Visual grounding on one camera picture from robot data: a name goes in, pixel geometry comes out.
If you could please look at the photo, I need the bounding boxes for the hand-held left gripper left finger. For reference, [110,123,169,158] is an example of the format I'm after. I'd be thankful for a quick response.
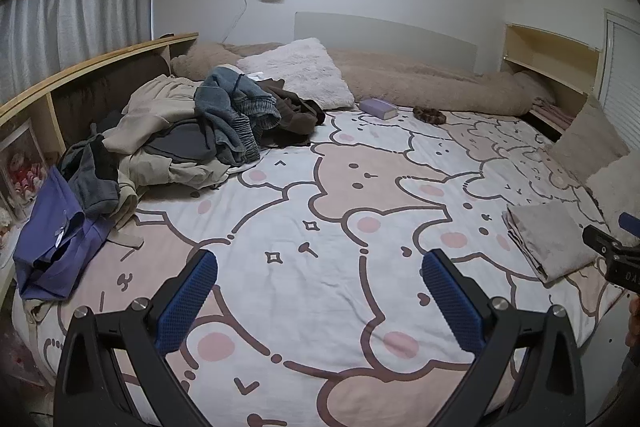
[52,248,221,427]

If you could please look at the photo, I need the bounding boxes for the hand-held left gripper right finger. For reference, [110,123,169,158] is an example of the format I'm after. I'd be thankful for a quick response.
[421,248,586,427]

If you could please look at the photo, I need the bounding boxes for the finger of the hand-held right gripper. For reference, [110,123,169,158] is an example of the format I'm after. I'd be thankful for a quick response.
[582,224,627,259]
[618,212,640,238]

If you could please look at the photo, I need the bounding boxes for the purple garment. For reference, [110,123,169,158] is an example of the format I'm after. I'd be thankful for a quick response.
[12,166,117,303]

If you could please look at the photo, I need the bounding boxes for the white fluffy cushion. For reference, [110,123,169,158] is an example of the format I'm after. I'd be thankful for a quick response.
[585,153,640,235]

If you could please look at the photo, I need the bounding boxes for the folded beige cloth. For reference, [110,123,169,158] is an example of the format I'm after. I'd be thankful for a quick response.
[501,199,601,284]

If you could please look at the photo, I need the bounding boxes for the beige fluffy cushion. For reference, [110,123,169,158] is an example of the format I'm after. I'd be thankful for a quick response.
[549,94,630,185]

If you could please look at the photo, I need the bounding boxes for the bear print bedsheet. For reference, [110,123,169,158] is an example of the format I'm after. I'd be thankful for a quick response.
[12,107,626,427]

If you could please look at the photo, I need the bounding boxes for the folded pink cloth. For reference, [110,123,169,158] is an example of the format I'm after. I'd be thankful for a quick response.
[531,99,576,130]

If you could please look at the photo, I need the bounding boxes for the black garment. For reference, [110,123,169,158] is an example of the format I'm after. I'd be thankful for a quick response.
[57,139,122,215]

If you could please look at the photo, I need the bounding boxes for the slate grey garment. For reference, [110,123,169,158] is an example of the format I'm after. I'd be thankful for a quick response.
[142,117,221,162]

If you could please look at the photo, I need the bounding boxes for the white window blind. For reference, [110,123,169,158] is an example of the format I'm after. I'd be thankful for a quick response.
[597,9,640,148]

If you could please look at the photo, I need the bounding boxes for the beige garment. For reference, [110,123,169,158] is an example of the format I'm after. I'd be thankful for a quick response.
[100,74,236,228]

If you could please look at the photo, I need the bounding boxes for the brown scrunchie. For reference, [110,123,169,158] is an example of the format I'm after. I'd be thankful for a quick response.
[413,106,447,124]

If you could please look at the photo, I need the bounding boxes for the small purple box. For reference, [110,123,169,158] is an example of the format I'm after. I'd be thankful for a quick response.
[359,98,399,120]

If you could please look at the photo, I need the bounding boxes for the dark brown garment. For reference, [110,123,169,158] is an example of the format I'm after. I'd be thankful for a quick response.
[257,78,327,148]

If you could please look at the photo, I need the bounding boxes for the framed red flower picture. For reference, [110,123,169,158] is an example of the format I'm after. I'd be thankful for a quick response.
[0,118,50,210]

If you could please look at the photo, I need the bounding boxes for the wooden bedside shelf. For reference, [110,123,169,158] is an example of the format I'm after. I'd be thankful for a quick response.
[0,33,200,288]

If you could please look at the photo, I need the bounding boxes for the white fluffy pillow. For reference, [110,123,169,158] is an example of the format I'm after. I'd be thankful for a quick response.
[236,38,356,110]

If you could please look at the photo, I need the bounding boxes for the white headboard panel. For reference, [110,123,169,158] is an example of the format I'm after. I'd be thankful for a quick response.
[294,11,493,75]

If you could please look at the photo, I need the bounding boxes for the grey curtain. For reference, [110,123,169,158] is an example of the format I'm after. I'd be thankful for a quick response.
[0,0,153,105]

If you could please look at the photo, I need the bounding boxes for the yellow wall niche shelf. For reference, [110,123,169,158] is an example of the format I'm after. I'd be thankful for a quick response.
[500,23,603,142]

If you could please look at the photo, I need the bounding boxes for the thin wall cable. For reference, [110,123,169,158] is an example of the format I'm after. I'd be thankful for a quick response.
[221,0,267,45]

